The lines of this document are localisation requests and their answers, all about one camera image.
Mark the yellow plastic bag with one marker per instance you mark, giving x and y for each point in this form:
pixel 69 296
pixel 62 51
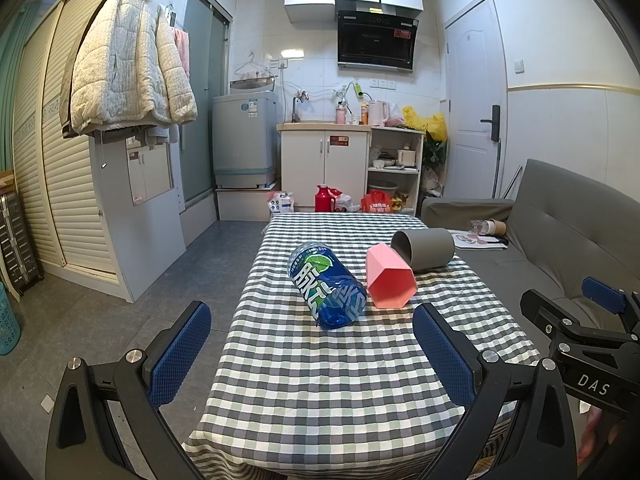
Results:
pixel 425 122

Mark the grey basin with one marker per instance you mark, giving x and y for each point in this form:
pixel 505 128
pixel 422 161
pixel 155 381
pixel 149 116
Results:
pixel 384 186

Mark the red snack bag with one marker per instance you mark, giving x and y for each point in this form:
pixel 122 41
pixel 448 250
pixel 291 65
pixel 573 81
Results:
pixel 377 204

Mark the orange bottle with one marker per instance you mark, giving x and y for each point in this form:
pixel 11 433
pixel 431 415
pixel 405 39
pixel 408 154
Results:
pixel 364 114

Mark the white washing machine platform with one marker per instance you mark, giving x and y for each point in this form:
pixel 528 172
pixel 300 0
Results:
pixel 245 205

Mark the red thermos jug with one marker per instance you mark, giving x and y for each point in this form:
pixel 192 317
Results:
pixel 324 199

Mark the pink hexagonal cup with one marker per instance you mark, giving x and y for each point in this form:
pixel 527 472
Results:
pixel 387 280

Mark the blue cut bottle cup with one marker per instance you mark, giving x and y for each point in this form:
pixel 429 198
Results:
pixel 327 285

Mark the white light switch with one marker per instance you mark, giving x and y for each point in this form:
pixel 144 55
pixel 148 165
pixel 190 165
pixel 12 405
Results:
pixel 518 66

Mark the green plant bouquet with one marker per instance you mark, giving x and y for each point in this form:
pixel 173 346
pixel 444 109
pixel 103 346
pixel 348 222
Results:
pixel 434 155

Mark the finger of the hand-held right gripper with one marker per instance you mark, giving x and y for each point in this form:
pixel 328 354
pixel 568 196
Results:
pixel 602 294
pixel 542 310

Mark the green power strip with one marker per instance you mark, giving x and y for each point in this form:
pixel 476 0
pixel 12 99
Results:
pixel 357 90

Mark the teal laundry basket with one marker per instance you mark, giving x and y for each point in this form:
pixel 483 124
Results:
pixel 7 320

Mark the white sink cabinet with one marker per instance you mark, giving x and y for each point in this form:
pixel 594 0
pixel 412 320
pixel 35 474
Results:
pixel 325 170

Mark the white quilted jacket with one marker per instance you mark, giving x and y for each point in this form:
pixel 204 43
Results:
pixel 125 60

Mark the brown paper cup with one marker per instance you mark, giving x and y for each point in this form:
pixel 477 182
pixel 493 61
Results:
pixel 498 227

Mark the white printed booklet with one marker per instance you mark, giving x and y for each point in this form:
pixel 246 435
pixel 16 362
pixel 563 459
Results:
pixel 475 241

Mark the white side cabinet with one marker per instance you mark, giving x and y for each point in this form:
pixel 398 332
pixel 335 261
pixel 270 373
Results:
pixel 150 240

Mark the silver suitcase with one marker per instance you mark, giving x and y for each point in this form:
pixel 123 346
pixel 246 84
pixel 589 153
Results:
pixel 15 240

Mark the white open shelf unit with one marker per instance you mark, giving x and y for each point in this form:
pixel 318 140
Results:
pixel 395 175

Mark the cream slatted wardrobe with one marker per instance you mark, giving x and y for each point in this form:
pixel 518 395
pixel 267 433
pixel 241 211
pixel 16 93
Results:
pixel 60 185

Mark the pink detergent bottle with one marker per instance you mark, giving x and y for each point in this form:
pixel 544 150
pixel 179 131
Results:
pixel 341 115

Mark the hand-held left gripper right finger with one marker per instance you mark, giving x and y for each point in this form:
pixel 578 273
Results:
pixel 441 357

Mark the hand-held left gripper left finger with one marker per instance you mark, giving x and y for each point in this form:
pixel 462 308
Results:
pixel 181 357

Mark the white printed package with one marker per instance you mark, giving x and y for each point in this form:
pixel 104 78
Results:
pixel 281 204

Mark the crumpled clear plastic bottle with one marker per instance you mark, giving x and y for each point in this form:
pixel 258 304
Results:
pixel 478 226

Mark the metal sink faucet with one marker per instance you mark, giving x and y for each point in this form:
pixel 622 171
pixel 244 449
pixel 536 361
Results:
pixel 296 107

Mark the white pink electric kettle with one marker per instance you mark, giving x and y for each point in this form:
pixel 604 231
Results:
pixel 377 114

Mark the grey round cup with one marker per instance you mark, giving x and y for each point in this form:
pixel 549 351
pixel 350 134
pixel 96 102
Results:
pixel 430 250

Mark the pink plastic bag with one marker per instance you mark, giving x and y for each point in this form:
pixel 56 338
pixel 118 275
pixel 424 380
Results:
pixel 396 117

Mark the green grey checkered tablecloth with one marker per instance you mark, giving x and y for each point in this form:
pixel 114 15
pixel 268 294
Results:
pixel 325 390

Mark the white room door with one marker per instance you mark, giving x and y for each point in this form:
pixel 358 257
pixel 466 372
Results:
pixel 472 100

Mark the pink hanging cloth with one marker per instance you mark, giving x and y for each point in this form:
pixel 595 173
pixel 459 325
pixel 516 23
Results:
pixel 182 50

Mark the grey washing machine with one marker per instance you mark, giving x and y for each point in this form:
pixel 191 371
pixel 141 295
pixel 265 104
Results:
pixel 245 140

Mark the person's right hand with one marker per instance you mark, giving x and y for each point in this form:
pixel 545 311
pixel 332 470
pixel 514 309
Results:
pixel 592 435

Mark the grey sofa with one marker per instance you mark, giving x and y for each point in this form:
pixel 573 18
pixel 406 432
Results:
pixel 555 215

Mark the black range hood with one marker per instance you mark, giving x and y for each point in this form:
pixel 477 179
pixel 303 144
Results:
pixel 375 40

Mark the frosted glass sliding door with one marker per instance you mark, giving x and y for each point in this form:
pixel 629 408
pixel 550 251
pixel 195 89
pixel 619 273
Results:
pixel 197 110

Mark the white bowl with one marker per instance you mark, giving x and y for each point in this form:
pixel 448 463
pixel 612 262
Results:
pixel 384 163

